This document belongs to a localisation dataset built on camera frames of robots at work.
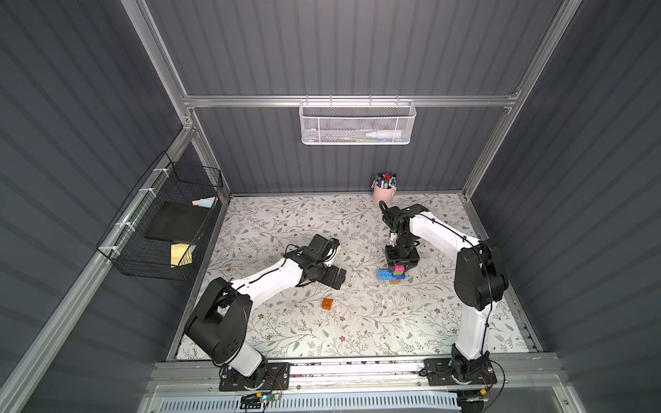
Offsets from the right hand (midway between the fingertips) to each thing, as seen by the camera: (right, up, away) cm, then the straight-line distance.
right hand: (395, 270), depth 88 cm
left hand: (-20, -2, -1) cm, 21 cm away
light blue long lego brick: (-3, -2, +1) cm, 3 cm away
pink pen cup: (+1, +29, +23) cm, 37 cm away
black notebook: (-68, +17, -13) cm, 71 cm away
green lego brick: (0, 0, -2) cm, 2 cm away
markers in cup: (+1, +34, +20) cm, 40 cm away
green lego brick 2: (+1, -6, +5) cm, 7 cm away
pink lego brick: (0, +2, -5) cm, 6 cm away
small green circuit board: (-43, -32, -18) cm, 57 cm away
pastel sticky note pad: (-63, +23, -7) cm, 67 cm away
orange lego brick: (-24, -11, -1) cm, 26 cm away
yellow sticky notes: (-58, +10, -27) cm, 64 cm away
